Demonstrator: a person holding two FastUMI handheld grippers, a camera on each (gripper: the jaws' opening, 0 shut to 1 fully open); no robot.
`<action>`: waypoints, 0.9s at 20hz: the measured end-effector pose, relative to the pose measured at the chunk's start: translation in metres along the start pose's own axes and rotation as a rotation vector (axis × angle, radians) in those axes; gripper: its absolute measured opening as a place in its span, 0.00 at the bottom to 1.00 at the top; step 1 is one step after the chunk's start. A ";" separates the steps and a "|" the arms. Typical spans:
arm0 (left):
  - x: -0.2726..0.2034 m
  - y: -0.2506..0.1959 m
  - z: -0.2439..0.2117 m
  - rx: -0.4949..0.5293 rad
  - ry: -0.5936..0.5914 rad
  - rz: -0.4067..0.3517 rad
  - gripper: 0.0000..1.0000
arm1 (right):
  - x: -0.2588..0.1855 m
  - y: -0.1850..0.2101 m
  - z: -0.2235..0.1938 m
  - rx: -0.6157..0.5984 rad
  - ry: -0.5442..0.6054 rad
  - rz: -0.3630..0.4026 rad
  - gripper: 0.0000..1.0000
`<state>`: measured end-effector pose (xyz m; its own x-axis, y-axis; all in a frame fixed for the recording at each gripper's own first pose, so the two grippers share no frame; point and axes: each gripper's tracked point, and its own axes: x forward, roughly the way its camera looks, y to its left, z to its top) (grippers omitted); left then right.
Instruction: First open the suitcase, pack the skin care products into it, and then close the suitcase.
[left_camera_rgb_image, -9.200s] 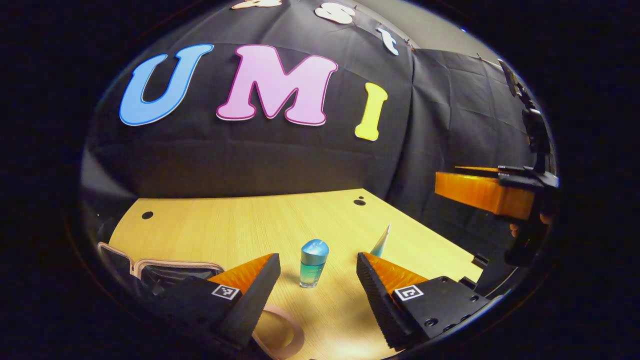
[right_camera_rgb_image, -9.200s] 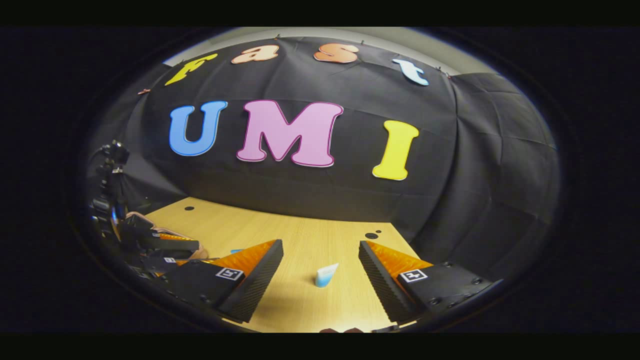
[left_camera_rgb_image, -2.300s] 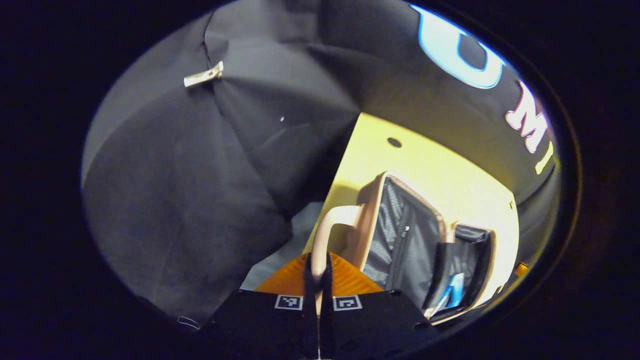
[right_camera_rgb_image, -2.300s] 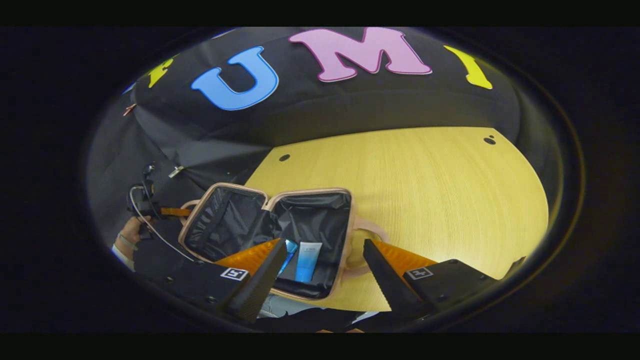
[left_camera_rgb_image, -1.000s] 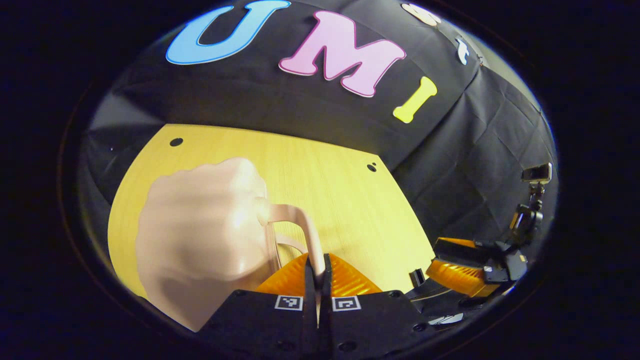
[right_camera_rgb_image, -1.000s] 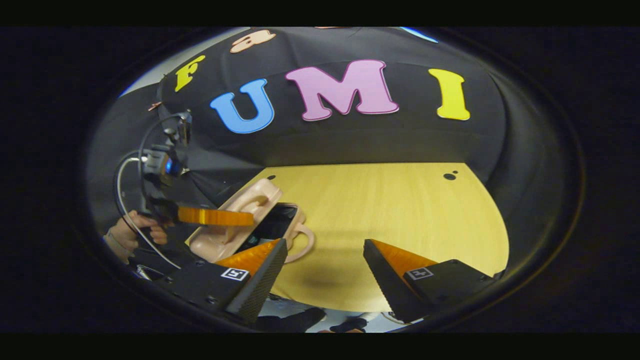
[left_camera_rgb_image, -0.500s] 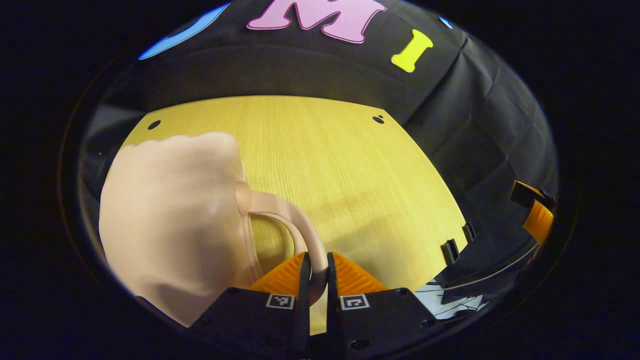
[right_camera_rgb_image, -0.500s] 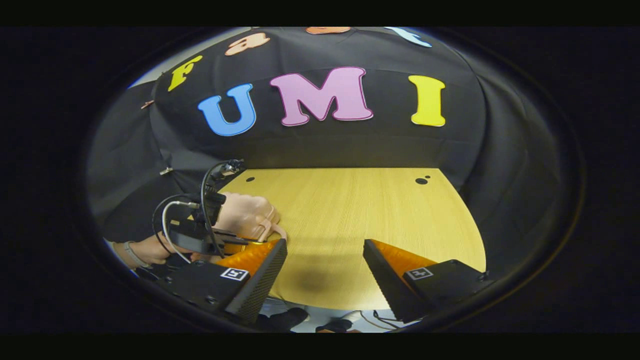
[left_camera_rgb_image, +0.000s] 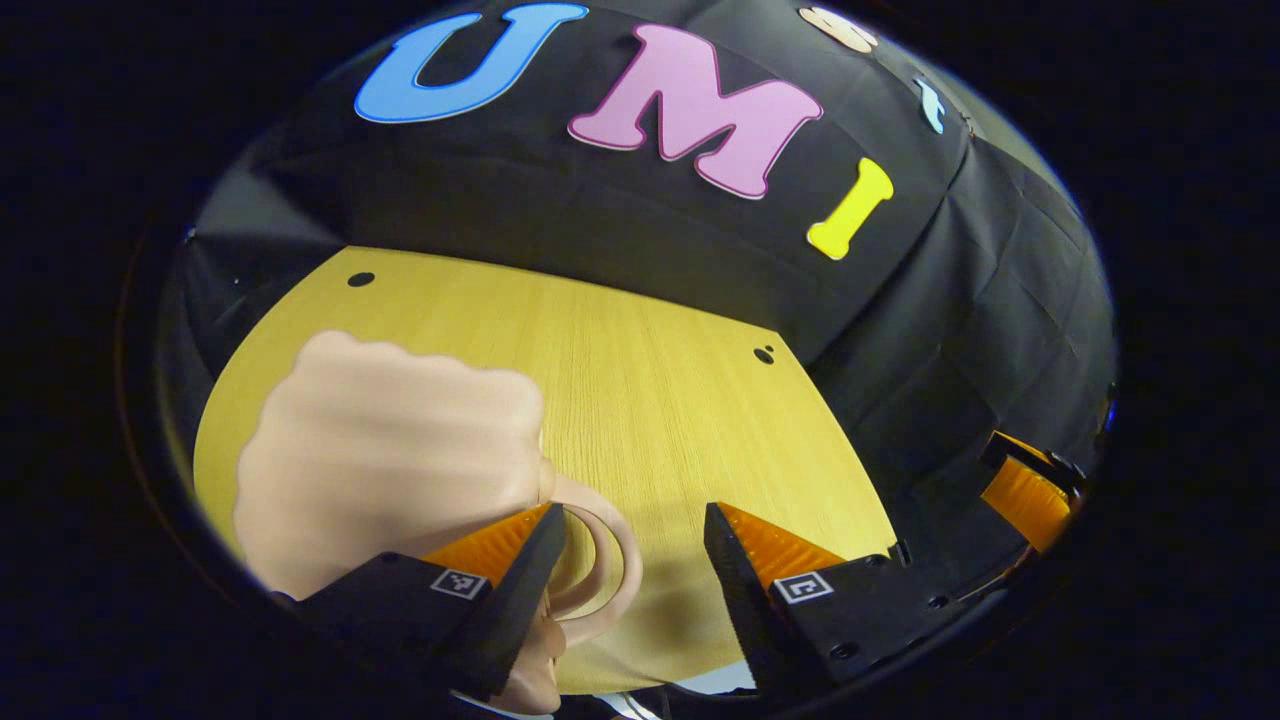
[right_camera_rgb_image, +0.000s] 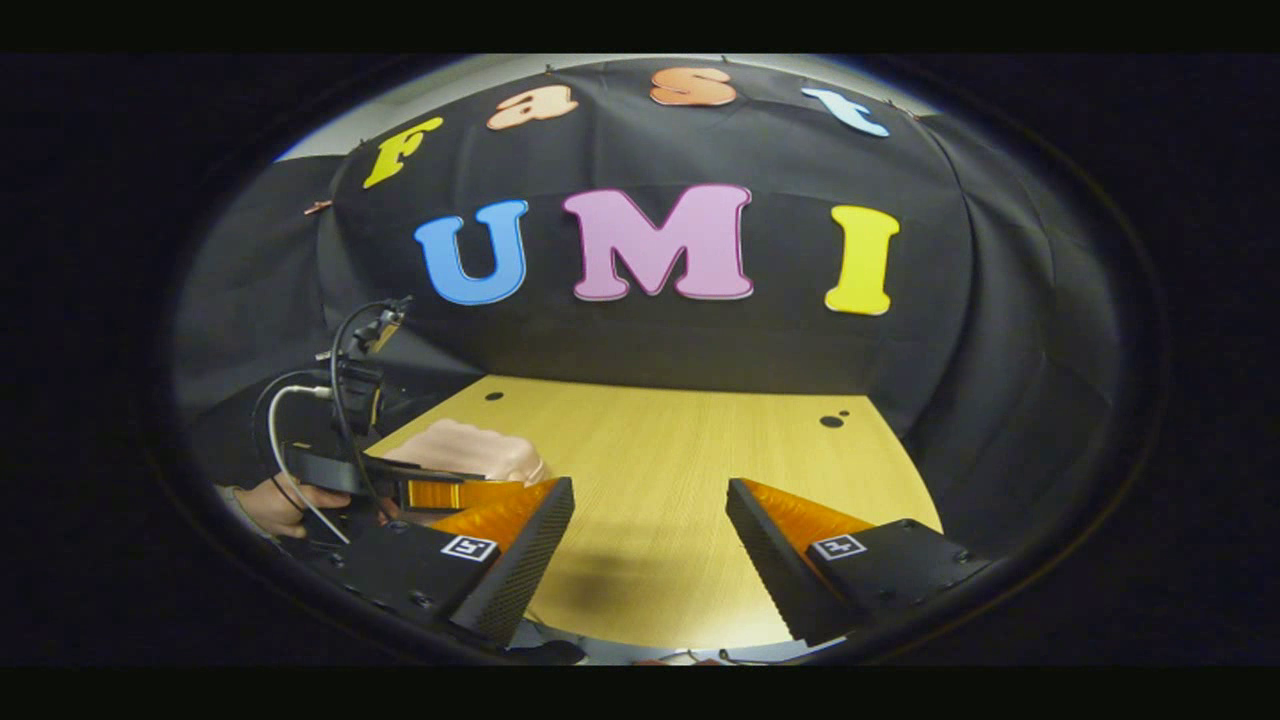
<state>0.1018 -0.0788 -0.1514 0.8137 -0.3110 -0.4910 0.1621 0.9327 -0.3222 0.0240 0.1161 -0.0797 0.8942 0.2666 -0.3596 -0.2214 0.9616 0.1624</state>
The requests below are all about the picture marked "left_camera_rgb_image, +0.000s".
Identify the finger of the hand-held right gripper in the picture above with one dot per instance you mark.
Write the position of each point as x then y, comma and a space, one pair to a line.
1030, 500

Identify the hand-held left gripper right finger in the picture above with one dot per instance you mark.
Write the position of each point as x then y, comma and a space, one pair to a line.
760, 610

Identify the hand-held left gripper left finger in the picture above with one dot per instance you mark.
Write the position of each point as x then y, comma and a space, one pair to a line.
480, 620

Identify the pink suitcase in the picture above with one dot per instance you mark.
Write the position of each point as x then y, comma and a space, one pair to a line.
400, 450

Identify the black backdrop cloth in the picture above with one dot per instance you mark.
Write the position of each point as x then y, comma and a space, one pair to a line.
600, 220

